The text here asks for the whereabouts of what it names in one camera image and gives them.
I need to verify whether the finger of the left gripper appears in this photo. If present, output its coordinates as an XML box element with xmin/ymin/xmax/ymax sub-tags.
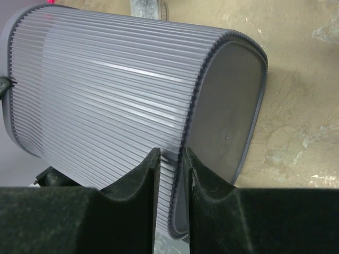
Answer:
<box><xmin>0</xmin><ymin>77</ymin><xmax>12</xmax><ymax>98</ymax></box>

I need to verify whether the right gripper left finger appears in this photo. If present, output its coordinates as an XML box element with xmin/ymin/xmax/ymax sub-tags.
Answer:
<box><xmin>1</xmin><ymin>148</ymin><xmax>160</xmax><ymax>253</ymax></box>

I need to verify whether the clear plastic label card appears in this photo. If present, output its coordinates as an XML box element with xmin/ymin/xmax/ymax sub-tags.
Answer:
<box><xmin>130</xmin><ymin>0</ymin><xmax>168</xmax><ymax>21</ymax></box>

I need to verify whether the grey ribbed laundry basket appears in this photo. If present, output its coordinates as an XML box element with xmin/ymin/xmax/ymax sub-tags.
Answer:
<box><xmin>1</xmin><ymin>4</ymin><xmax>268</xmax><ymax>239</ymax></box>

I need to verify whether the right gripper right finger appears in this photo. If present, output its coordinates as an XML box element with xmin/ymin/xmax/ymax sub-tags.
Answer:
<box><xmin>185</xmin><ymin>148</ymin><xmax>338</xmax><ymax>253</ymax></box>

